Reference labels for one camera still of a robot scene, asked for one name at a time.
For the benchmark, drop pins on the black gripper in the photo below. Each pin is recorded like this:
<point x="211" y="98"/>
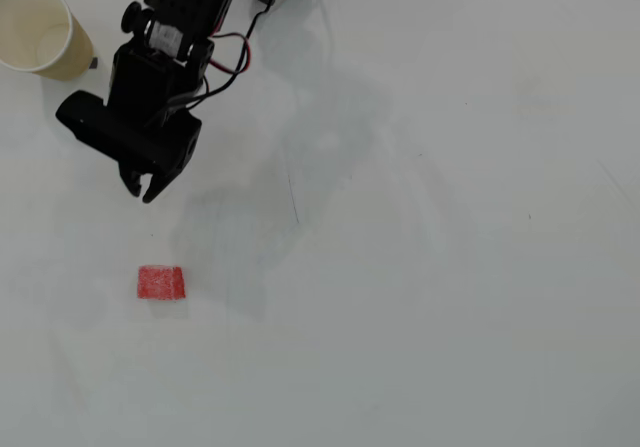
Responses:
<point x="150" y="169"/>

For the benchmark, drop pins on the red foam cube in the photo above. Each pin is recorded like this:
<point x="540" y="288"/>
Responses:
<point x="160" y="283"/>

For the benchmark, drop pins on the beige paper cup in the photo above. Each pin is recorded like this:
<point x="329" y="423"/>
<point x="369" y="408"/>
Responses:
<point x="30" y="27"/>

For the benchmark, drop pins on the small grey tab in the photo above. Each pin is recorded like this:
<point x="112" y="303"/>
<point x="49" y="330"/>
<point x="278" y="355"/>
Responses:
<point x="94" y="62"/>

